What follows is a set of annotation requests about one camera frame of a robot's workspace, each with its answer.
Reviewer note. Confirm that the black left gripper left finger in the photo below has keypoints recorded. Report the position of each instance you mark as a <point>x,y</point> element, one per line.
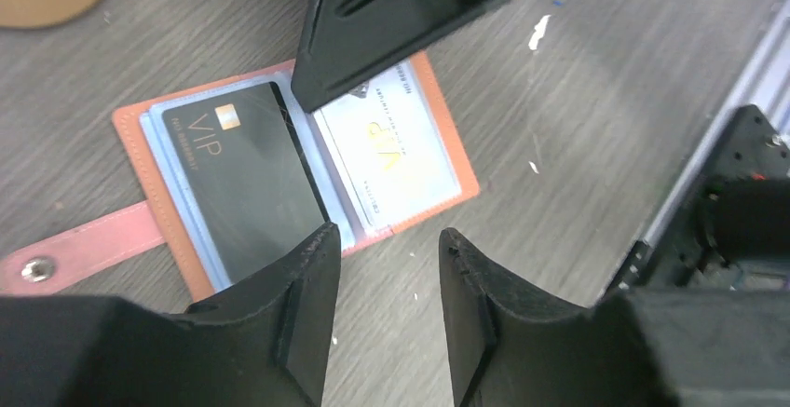
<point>265,340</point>

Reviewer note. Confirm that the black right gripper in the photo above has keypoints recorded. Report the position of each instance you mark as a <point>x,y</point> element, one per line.
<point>346,42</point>

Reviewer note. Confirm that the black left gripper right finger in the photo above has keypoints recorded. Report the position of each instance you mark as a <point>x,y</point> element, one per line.
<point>509,342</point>

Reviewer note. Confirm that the black mounting base plate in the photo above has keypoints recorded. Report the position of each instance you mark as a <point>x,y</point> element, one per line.
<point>730,228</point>

